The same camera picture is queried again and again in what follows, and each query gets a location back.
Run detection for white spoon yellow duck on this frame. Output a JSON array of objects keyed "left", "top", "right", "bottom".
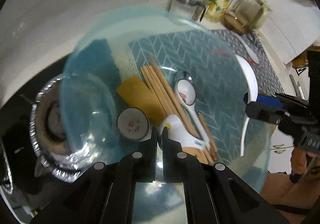
[{"left": 158, "top": 114, "right": 210, "bottom": 151}]

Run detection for white spoon pink flowers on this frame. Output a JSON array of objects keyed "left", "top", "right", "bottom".
[{"left": 116, "top": 107, "right": 150, "bottom": 141}]

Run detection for white ceramic soup spoon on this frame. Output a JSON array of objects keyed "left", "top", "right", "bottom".
[{"left": 175, "top": 80, "right": 210, "bottom": 148}]

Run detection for metal spoon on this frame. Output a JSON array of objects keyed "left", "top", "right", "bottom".
[{"left": 174, "top": 70, "right": 193, "bottom": 83}]

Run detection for wooden spatula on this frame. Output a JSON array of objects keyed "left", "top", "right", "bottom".
[{"left": 117, "top": 75, "right": 167, "bottom": 125}]

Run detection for person right hand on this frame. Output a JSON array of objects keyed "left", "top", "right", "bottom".
[{"left": 290, "top": 148, "right": 319, "bottom": 183}]

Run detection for grey herringbone table mat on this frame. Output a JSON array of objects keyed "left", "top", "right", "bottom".
[{"left": 121, "top": 29, "right": 284, "bottom": 141}]

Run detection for gas stove burner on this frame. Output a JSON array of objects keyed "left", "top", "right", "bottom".
[{"left": 29, "top": 74, "right": 84, "bottom": 183}]

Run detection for brown ceramic saucer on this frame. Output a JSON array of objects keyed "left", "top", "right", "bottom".
[{"left": 221, "top": 14, "right": 251, "bottom": 35}]

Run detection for beige glass kettle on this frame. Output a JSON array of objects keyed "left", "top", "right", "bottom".
[{"left": 233, "top": 0, "right": 273, "bottom": 29}]

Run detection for blue translucent plastic tray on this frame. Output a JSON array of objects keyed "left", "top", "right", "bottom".
[{"left": 60, "top": 7, "right": 271, "bottom": 191}]

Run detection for brown spice jar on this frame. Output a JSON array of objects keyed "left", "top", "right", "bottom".
[{"left": 191, "top": 4, "right": 206, "bottom": 21}]

